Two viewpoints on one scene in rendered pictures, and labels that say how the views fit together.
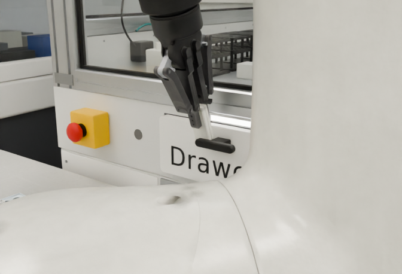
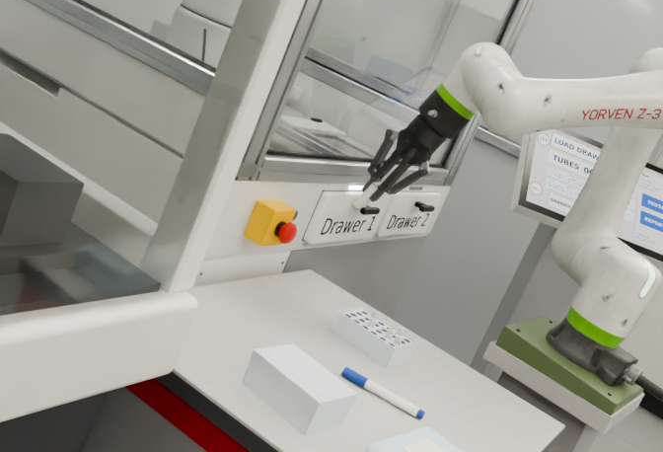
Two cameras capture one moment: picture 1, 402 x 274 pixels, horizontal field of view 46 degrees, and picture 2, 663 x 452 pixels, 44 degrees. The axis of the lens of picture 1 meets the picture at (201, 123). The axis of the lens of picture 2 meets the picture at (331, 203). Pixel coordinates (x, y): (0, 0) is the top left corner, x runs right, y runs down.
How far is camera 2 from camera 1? 198 cm
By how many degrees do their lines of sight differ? 95
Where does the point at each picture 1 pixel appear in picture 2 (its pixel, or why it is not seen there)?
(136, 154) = not seen: hidden behind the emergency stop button
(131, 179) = (267, 263)
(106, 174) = (245, 268)
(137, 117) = (300, 199)
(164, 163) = (315, 236)
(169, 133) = (330, 208)
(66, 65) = (257, 153)
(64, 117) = (224, 218)
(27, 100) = not seen: outside the picture
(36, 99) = not seen: outside the picture
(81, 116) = (286, 213)
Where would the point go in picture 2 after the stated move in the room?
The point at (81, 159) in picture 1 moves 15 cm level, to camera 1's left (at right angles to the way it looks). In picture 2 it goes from (222, 263) to (216, 294)
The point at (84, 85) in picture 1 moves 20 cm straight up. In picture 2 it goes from (268, 176) to (312, 68)
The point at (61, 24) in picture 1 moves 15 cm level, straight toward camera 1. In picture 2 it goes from (274, 106) to (352, 133)
